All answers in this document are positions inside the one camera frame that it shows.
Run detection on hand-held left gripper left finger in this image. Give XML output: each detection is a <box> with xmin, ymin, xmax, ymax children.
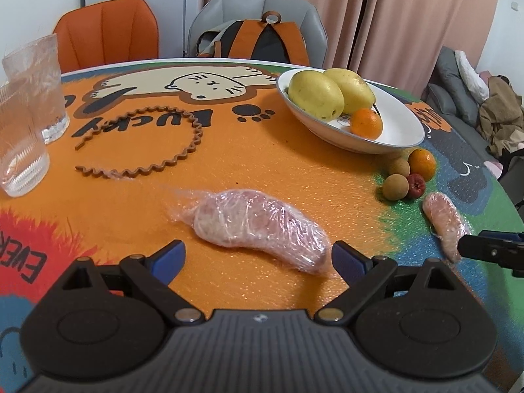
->
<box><xmin>57</xmin><ymin>239</ymin><xmax>207</xmax><ymax>326</ymax></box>

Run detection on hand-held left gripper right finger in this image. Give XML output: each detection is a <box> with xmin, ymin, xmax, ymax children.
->
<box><xmin>315</xmin><ymin>241</ymin><xmax>461</xmax><ymax>325</ymax></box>

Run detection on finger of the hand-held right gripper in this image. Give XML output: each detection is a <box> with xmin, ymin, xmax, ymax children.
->
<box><xmin>458</xmin><ymin>230</ymin><xmax>524</xmax><ymax>277</ymax></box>

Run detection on sausage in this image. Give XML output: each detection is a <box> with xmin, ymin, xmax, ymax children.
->
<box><xmin>164</xmin><ymin>188</ymin><xmax>332</xmax><ymax>275</ymax></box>
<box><xmin>422</xmin><ymin>192</ymin><xmax>471</xmax><ymax>264</ymax></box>

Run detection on brown longan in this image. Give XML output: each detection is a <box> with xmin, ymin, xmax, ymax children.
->
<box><xmin>382</xmin><ymin>174</ymin><xmax>409</xmax><ymax>201</ymax></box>
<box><xmin>388</xmin><ymin>157</ymin><xmax>411</xmax><ymax>178</ymax></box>

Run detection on small red fruit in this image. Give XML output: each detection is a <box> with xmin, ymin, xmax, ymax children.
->
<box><xmin>407</xmin><ymin>173</ymin><xmax>427</xmax><ymax>199</ymax></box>

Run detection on orange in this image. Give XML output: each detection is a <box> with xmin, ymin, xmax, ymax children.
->
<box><xmin>350</xmin><ymin>107</ymin><xmax>384</xmax><ymax>140</ymax></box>
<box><xmin>408</xmin><ymin>148</ymin><xmax>437</xmax><ymax>181</ymax></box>

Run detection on white ceramic bowl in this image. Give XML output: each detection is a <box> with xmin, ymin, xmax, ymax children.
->
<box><xmin>276</xmin><ymin>67</ymin><xmax>425</xmax><ymax>155</ymax></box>

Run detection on yellow mango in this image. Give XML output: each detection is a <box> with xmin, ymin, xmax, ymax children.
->
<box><xmin>323</xmin><ymin>68</ymin><xmax>376</xmax><ymax>116</ymax></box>

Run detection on brown wavy headband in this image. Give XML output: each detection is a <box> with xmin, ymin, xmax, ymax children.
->
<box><xmin>75</xmin><ymin>105</ymin><xmax>203</xmax><ymax>180</ymax></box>

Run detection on brown garment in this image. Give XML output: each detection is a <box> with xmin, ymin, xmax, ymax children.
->
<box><xmin>478</xmin><ymin>76</ymin><xmax>524</xmax><ymax>159</ymax></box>

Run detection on grey sofa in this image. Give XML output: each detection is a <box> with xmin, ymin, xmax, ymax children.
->
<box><xmin>426</xmin><ymin>45</ymin><xmax>524</xmax><ymax>177</ymax></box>

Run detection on white pillow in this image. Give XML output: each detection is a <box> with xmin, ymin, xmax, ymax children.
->
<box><xmin>454</xmin><ymin>49</ymin><xmax>491</xmax><ymax>100</ymax></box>

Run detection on clear ribbed glass cup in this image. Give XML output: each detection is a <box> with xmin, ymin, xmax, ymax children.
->
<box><xmin>0</xmin><ymin>82</ymin><xmax>50</xmax><ymax>198</ymax></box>
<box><xmin>2</xmin><ymin>34</ymin><xmax>70</xmax><ymax>145</ymax></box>

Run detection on orange and black backpack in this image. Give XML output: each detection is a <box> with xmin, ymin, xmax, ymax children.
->
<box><xmin>196</xmin><ymin>11</ymin><xmax>310</xmax><ymax>66</ymax></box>

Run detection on orange chair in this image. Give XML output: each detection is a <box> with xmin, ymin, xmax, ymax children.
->
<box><xmin>53</xmin><ymin>0</ymin><xmax>159</xmax><ymax>72</ymax></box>

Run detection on grey chair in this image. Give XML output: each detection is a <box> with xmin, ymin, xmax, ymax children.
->
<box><xmin>187</xmin><ymin>0</ymin><xmax>329</xmax><ymax>68</ymax></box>

